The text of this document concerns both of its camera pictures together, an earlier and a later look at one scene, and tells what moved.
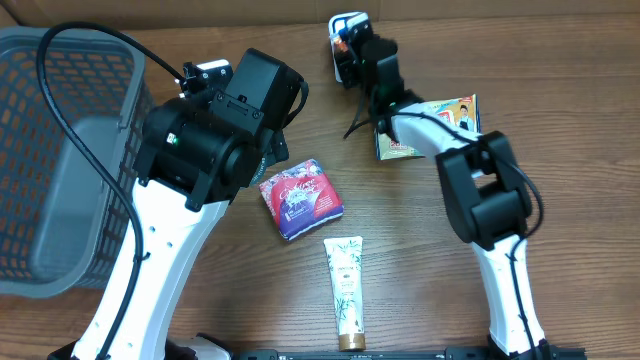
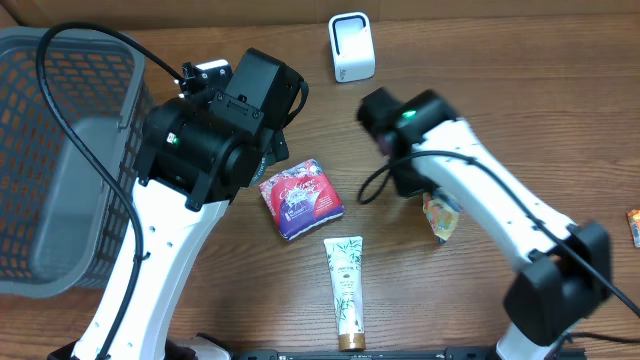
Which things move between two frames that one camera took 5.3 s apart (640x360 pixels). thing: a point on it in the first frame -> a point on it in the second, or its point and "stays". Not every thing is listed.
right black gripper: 344,63 -> 406,187
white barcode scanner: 349,32 stays
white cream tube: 346,259 stays
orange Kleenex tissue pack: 341,45 -> 633,216
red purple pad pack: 302,200 stays
